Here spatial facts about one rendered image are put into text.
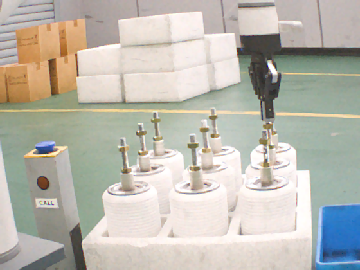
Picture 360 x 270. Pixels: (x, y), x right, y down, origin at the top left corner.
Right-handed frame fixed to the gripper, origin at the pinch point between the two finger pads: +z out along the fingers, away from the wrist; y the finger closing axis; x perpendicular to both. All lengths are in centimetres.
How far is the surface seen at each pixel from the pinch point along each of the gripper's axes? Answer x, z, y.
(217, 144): -6.6, 8.5, -14.1
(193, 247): -18.1, 18.0, 13.9
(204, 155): -11.6, 7.5, -3.3
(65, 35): -41, -11, -390
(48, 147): -40.0, 2.8, -6.1
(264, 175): -5.0, 8.3, 11.9
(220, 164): -8.5, 9.8, -4.3
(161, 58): 18, 10, -253
